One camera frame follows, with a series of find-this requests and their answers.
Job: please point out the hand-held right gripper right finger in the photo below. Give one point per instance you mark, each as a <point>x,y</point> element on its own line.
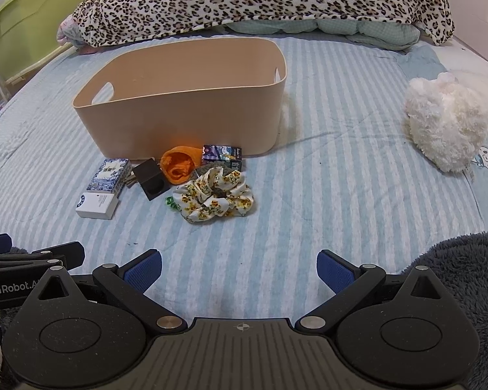
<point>334,270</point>

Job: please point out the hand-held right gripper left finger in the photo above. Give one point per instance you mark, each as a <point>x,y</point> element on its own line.
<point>144,270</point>

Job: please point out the white small box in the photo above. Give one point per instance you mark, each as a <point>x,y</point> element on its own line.
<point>96,206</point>

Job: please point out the blue white patterned box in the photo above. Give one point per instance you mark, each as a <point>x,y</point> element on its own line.
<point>107,175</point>

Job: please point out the black cube block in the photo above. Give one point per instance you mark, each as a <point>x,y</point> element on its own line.
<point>152,178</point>

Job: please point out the floral fabric scrunchie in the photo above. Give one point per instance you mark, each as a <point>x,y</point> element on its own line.
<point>223,199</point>

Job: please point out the orange cloth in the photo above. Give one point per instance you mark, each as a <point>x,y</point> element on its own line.
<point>181,164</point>

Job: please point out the dark colourful small box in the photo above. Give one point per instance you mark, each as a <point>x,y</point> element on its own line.
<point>223,155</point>

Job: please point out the beige plastic storage bin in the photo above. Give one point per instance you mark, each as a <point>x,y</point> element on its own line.
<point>179,126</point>

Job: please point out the blue striped bed sheet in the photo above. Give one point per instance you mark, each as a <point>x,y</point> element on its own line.
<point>329,211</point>

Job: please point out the grey fuzzy blanket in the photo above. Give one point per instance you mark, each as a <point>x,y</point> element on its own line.
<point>471,276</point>

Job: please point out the white plush toy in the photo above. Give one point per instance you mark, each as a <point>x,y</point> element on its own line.
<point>445,124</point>

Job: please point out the green plastic storage box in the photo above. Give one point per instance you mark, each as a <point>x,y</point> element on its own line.
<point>20,28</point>

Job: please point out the pink floral cloth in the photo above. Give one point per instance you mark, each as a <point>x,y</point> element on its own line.
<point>67,32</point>

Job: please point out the teal checked quilt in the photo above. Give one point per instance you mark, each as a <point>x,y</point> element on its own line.
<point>370,32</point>

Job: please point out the white rabbit print sheet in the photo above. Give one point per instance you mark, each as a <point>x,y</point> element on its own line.
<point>471,61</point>

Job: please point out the leopard print blanket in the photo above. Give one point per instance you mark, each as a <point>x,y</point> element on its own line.
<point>248,0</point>

